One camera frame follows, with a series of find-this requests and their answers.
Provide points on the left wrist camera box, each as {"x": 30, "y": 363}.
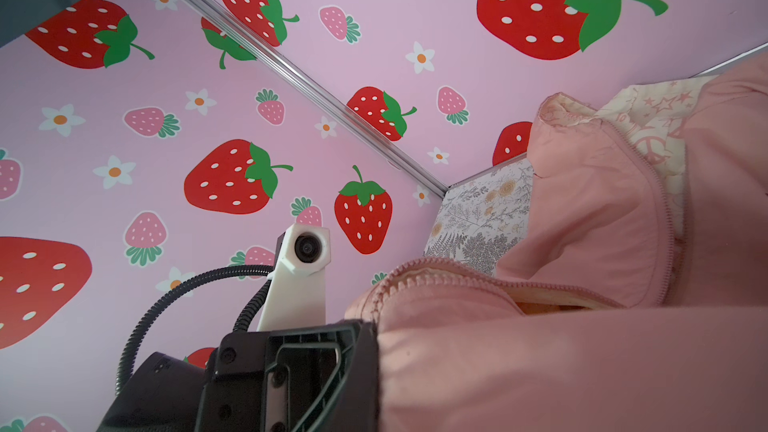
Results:
{"x": 297, "y": 293}

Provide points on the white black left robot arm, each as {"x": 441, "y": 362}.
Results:
{"x": 162, "y": 395}

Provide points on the pink Snoopy hooded jacket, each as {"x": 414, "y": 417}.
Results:
{"x": 632, "y": 304}

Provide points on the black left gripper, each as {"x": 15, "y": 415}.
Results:
{"x": 312, "y": 379}

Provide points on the aluminium frame corner post left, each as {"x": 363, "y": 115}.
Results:
{"x": 315, "y": 93}

